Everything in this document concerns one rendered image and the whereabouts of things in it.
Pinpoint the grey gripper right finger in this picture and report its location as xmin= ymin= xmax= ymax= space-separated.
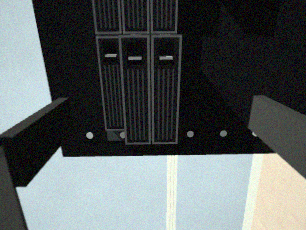
xmin=248 ymin=95 xmax=306 ymax=179

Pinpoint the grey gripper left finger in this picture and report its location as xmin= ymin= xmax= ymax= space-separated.
xmin=0 ymin=98 xmax=74 ymax=230

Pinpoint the black server rack frame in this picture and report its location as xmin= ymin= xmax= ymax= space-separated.
xmin=32 ymin=0 xmax=306 ymax=157

